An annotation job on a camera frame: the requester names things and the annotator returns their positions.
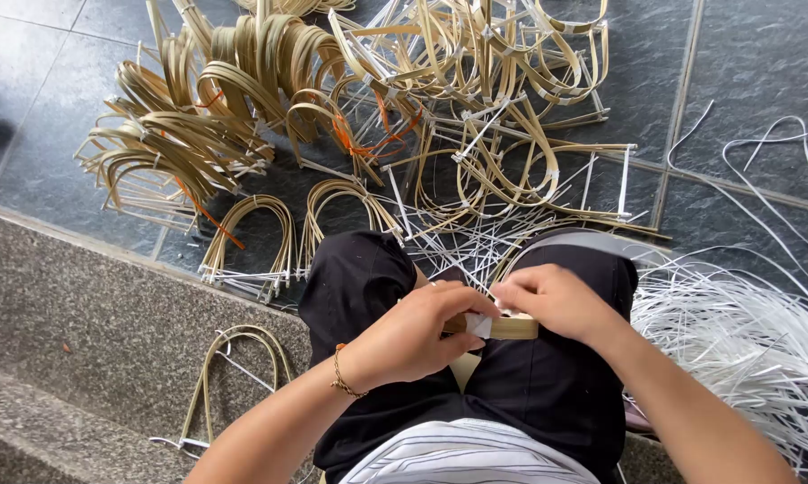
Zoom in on person's left hand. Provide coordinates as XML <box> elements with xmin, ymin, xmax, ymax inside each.
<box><xmin>341</xmin><ymin>278</ymin><xmax>503</xmax><ymax>398</ymax></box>

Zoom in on person's right hand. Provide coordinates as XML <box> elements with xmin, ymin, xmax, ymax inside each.
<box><xmin>490</xmin><ymin>264</ymin><xmax>631</xmax><ymax>345</ymax></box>

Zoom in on bamboo strip bundle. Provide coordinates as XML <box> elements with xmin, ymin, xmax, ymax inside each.
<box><xmin>443</xmin><ymin>311</ymin><xmax>541</xmax><ymax>395</ymax></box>

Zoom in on white plastic binding strap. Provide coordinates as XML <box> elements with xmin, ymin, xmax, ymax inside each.
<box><xmin>463</xmin><ymin>308</ymin><xmax>533</xmax><ymax>340</ymax></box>

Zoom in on person's black trousers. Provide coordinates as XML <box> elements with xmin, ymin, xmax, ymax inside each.
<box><xmin>298</xmin><ymin>228</ymin><xmax>642</xmax><ymax>484</ymax></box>

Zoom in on person's striped white shirt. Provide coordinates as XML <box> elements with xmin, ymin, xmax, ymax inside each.
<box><xmin>339</xmin><ymin>417</ymin><xmax>601</xmax><ymax>484</ymax></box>

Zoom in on heap of pale tied bamboo hoops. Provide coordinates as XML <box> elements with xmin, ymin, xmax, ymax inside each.
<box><xmin>327</xmin><ymin>0</ymin><xmax>673</xmax><ymax>244</ymax></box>

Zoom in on thin tied bamboo hoop bundle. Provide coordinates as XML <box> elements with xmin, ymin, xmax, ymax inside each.
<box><xmin>150</xmin><ymin>324</ymin><xmax>295</xmax><ymax>461</ymax></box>

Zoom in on pile of dark bamboo hoop bundles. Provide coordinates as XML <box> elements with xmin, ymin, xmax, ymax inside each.
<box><xmin>73</xmin><ymin>0</ymin><xmax>426</xmax><ymax>251</ymax></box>

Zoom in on scattered white strap offcuts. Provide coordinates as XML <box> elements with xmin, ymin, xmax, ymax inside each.
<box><xmin>377</xmin><ymin>164</ymin><xmax>654</xmax><ymax>293</ymax></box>

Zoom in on gold bead bracelet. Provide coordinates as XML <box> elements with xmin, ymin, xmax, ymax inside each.
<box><xmin>330</xmin><ymin>343</ymin><xmax>370</xmax><ymax>399</ymax></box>

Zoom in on tangled orange plastic string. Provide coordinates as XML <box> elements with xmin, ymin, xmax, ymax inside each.
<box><xmin>331</xmin><ymin>91</ymin><xmax>424</xmax><ymax>161</ymax></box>

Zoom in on heap of long white straps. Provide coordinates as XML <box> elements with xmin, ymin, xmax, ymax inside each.
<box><xmin>629</xmin><ymin>245</ymin><xmax>808</xmax><ymax>480</ymax></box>

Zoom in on long loose white strap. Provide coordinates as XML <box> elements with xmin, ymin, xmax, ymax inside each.
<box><xmin>666</xmin><ymin>99</ymin><xmax>808</xmax><ymax>297</ymax></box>

